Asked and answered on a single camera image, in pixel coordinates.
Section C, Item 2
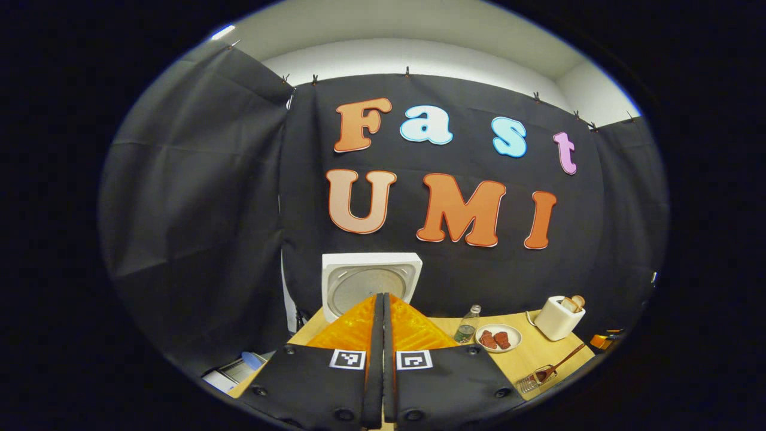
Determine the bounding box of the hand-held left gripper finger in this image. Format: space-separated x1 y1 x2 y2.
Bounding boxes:
384 293 526 430
239 293 384 430

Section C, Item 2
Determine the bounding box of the brown wooden spoon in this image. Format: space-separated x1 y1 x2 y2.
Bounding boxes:
534 343 587 384

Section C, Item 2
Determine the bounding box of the white rice cooker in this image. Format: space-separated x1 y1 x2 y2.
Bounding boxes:
321 252 423 324

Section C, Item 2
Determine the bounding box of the white toaster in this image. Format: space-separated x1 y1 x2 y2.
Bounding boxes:
533 295 586 341

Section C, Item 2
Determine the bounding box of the clear plastic water bottle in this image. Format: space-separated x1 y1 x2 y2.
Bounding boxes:
453 304 481 344

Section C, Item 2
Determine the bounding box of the white oval plate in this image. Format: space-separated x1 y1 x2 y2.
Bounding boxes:
475 324 522 353

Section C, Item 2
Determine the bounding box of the black backdrop cloth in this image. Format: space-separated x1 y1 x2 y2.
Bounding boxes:
99 41 670 384

